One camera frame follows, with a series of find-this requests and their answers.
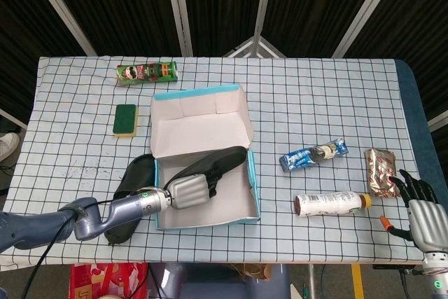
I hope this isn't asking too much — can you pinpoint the blue Oreo cookie pack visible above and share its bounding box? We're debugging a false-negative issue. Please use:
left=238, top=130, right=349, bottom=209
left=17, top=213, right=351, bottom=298
left=279, top=137, right=350, bottom=173

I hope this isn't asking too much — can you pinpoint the white shoe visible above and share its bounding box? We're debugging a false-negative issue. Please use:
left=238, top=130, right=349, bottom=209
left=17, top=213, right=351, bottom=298
left=0, top=132, right=21, bottom=163

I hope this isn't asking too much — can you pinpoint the green and yellow sponge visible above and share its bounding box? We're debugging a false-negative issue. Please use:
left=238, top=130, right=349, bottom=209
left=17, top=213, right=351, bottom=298
left=113, top=104, right=139, bottom=138

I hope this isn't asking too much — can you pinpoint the silver and red snack packet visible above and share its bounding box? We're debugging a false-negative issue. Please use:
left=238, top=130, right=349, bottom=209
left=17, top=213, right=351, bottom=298
left=363, top=148, right=400, bottom=198

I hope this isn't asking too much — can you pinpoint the checkered light blue tablecloth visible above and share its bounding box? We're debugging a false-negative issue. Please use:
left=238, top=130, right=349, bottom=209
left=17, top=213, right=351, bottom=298
left=0, top=55, right=433, bottom=272

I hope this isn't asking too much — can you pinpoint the green Pringles can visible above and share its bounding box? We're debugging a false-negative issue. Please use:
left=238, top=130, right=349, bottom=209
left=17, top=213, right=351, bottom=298
left=115, top=61, right=179, bottom=88

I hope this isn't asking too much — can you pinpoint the black folding screen white frame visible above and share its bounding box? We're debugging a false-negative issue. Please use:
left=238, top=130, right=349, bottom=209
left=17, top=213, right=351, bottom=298
left=0, top=0, right=448, bottom=132

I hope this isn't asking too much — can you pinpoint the white and teal shoebox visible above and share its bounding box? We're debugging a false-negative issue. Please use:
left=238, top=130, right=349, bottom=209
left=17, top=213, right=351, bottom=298
left=150, top=83, right=262, bottom=232

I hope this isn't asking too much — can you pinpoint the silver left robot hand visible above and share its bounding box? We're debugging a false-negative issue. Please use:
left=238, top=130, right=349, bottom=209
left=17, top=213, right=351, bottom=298
left=167, top=167, right=230, bottom=211

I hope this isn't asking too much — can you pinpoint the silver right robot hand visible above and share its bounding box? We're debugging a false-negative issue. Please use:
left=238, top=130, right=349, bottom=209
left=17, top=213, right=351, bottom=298
left=379, top=169, right=448, bottom=253

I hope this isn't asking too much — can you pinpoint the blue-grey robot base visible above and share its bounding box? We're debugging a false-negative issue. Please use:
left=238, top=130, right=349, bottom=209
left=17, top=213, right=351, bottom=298
left=148, top=263, right=291, bottom=299

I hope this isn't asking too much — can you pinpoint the brown paper bag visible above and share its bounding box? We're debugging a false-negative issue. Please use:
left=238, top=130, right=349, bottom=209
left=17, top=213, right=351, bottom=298
left=227, top=263, right=273, bottom=281

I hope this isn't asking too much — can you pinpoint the red patterned bag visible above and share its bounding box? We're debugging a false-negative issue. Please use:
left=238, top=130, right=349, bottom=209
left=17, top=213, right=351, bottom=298
left=69, top=262, right=150, bottom=299

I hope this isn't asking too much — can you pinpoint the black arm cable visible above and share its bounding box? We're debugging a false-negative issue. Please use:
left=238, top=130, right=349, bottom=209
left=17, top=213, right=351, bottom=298
left=26, top=197, right=116, bottom=299

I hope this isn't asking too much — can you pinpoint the black rubber slipper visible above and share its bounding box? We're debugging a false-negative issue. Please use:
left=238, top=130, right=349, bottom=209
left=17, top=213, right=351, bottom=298
left=104, top=153, right=157, bottom=246
left=170, top=145, right=246, bottom=199

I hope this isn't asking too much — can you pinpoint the white-label brown drink bottle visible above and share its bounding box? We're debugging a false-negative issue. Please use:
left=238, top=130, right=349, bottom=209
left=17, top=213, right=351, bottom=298
left=294, top=190, right=373, bottom=216

